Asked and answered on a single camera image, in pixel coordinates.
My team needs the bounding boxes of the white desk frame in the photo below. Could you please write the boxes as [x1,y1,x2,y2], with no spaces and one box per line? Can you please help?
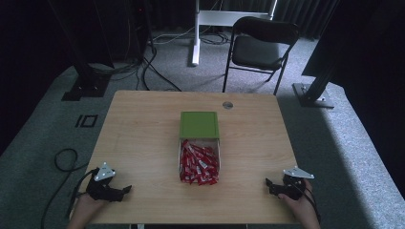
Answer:
[190,0,279,67]

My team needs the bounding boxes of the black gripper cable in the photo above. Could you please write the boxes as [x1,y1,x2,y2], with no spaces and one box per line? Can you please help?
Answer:
[294,179,321,223]
[40,148,98,229]

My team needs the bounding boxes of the clear plastic tray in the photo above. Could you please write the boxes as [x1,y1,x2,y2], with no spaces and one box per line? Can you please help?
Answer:
[177,137,222,185]

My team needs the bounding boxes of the person's left hand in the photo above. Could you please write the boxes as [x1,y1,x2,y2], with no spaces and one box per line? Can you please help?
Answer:
[67,193,108,229]

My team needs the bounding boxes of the bundle of black floor cables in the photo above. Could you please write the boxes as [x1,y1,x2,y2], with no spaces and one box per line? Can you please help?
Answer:
[89,44,183,94]

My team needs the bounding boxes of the white floor cable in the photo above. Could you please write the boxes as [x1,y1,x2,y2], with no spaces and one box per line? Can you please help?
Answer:
[152,25,230,46]

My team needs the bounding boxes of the pile of red packets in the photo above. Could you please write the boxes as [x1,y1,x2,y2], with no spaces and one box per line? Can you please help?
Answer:
[180,138,220,187]

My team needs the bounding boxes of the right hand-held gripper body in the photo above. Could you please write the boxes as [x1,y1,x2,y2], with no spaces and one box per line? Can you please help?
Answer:
[272,165,315,201]

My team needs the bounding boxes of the black metal stand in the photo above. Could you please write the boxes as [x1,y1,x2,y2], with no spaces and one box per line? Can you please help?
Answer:
[291,0,354,110]
[47,0,112,102]

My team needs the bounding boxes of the black folding chair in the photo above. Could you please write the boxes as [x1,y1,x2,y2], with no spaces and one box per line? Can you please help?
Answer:
[222,15,301,96]

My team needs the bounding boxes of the person's right hand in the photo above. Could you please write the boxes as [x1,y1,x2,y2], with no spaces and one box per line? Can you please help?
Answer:
[278,178,322,229]

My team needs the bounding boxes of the green box sleeve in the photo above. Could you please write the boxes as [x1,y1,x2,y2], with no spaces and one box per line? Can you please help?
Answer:
[179,111,221,140]

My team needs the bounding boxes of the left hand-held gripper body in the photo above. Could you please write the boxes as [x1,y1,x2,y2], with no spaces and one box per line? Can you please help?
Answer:
[85,161,125,203]

